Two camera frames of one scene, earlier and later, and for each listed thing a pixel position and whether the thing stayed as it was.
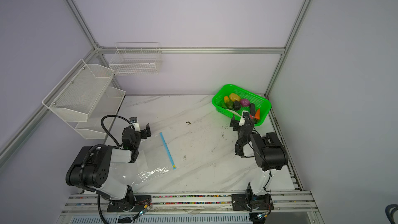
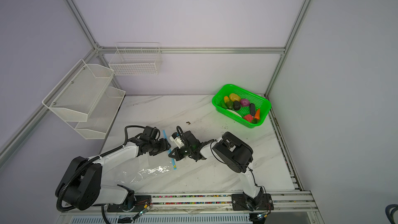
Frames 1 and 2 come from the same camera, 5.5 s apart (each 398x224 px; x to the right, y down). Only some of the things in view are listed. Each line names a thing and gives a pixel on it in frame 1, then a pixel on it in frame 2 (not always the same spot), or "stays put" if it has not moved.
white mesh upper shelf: [78, 93] stays put
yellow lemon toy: [234, 97] stays put
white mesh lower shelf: [109, 105] stays put
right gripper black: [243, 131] to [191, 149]
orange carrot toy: [257, 114] stays put
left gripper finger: [145, 133] to [155, 152]
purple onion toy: [244, 102] stays put
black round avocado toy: [236, 105] stays put
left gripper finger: [133, 121] to [164, 144]
